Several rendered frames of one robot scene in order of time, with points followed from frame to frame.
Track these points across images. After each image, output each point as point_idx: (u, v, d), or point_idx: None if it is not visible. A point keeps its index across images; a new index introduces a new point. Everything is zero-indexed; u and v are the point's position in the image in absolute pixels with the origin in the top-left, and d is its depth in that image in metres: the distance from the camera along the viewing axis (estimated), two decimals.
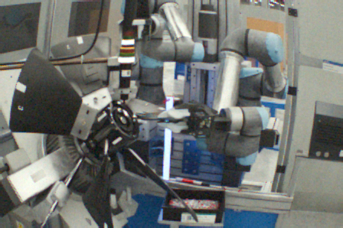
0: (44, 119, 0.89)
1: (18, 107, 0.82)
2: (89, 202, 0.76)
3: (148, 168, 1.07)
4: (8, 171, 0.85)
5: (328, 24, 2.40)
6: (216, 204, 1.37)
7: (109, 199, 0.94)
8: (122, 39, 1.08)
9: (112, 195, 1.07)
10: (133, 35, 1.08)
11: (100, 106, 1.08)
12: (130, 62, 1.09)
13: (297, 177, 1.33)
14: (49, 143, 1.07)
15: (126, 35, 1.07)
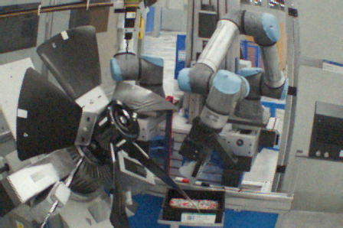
0: (63, 69, 1.06)
1: (53, 43, 1.07)
2: (31, 76, 0.81)
3: None
4: (8, 171, 0.85)
5: (328, 24, 2.40)
6: (216, 204, 1.37)
7: (54, 139, 0.89)
8: None
9: (112, 195, 1.07)
10: None
11: None
12: (135, 5, 1.04)
13: (297, 177, 1.33)
14: None
15: None
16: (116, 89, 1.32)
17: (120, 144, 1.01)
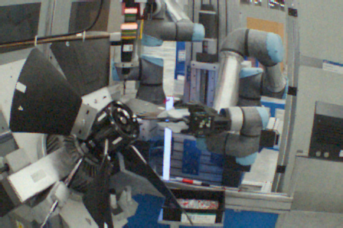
0: (73, 66, 1.11)
1: (66, 42, 1.14)
2: (35, 55, 0.86)
3: (105, 161, 0.94)
4: (8, 171, 0.85)
5: (328, 24, 2.40)
6: (216, 204, 1.37)
7: (50, 122, 0.91)
8: (125, 16, 1.06)
9: (112, 195, 1.07)
10: (135, 12, 1.06)
11: None
12: (132, 37, 1.07)
13: (297, 177, 1.33)
14: (49, 143, 1.07)
15: (129, 12, 1.05)
16: (128, 104, 1.34)
17: (116, 141, 1.00)
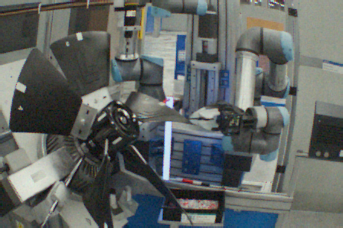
0: (73, 66, 1.11)
1: (66, 42, 1.14)
2: (35, 55, 0.86)
3: (105, 161, 0.94)
4: (8, 171, 0.85)
5: (328, 24, 2.40)
6: (216, 204, 1.37)
7: (50, 122, 0.91)
8: None
9: (112, 195, 1.07)
10: None
11: None
12: (135, 4, 1.04)
13: (297, 177, 1.33)
14: (49, 143, 1.07)
15: None
16: (129, 99, 1.33)
17: (116, 141, 1.00)
